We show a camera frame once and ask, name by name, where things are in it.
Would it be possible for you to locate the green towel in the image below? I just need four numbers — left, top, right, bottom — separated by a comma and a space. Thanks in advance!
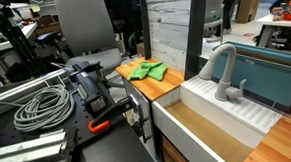
125, 59, 170, 84

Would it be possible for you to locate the white cabinet door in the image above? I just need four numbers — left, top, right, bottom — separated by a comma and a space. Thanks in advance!
119, 78, 158, 146

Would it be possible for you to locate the black clamp with orange tip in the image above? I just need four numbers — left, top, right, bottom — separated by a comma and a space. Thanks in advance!
88, 92, 141, 137

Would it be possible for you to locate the black clamp motor block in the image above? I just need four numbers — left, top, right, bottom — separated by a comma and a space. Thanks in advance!
69, 60, 116, 116

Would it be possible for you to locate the thin black pillar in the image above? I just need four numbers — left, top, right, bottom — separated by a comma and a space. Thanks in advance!
136, 0, 155, 60

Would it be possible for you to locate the wide black pillar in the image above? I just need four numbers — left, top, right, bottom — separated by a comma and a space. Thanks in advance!
184, 0, 208, 82

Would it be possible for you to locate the gray toy faucet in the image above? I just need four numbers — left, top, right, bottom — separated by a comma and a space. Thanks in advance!
197, 41, 250, 103

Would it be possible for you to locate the wooden drawer front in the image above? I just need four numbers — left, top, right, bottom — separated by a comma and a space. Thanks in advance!
159, 135, 201, 162

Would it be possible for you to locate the gray office chair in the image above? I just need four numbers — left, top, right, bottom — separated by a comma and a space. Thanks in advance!
50, 0, 127, 78

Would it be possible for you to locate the person in dark trousers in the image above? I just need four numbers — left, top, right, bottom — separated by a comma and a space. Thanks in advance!
207, 0, 238, 46

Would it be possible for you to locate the white toy sink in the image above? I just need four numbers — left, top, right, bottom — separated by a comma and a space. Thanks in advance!
148, 72, 285, 162

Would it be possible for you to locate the teal panel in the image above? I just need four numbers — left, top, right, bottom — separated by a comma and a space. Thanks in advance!
209, 39, 291, 108

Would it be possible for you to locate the cardboard box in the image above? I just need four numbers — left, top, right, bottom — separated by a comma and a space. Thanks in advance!
235, 0, 262, 25

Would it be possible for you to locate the white background table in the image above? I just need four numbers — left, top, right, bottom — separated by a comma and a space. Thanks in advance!
254, 13, 291, 50

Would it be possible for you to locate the coiled gray cable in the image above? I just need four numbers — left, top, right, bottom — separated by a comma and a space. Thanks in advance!
13, 81, 77, 135

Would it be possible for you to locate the long aluminium rail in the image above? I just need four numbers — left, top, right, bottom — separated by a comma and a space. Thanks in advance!
0, 64, 74, 122

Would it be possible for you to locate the black camera tripod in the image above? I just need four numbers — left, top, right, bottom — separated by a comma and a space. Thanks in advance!
0, 5, 51, 78

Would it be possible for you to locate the short aluminium rail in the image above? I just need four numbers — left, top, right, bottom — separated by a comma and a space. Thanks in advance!
0, 126, 74, 162

